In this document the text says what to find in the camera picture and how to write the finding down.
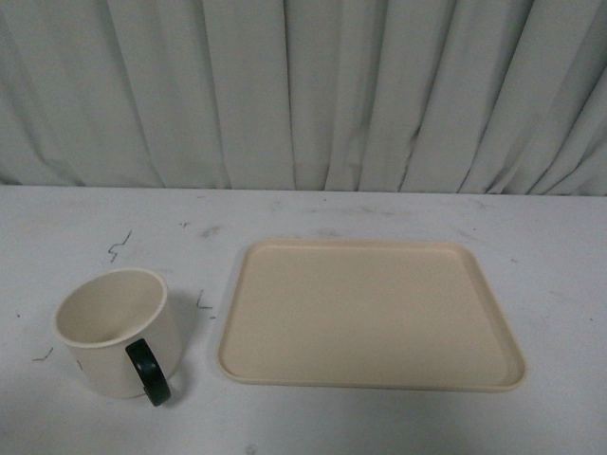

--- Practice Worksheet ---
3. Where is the cream mug with dark handle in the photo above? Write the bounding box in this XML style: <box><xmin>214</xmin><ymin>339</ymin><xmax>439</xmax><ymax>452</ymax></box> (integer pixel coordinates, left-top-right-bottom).
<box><xmin>53</xmin><ymin>267</ymin><xmax>182</xmax><ymax>407</ymax></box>

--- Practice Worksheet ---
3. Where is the beige rectangular tray plate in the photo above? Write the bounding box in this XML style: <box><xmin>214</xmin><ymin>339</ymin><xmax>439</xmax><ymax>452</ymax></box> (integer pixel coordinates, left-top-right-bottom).
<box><xmin>217</xmin><ymin>239</ymin><xmax>526</xmax><ymax>392</ymax></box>

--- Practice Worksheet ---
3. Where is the white curtain backdrop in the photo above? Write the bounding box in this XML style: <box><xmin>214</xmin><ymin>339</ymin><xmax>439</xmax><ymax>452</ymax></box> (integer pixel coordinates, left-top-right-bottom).
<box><xmin>1</xmin><ymin>1</ymin><xmax>606</xmax><ymax>196</ymax></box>

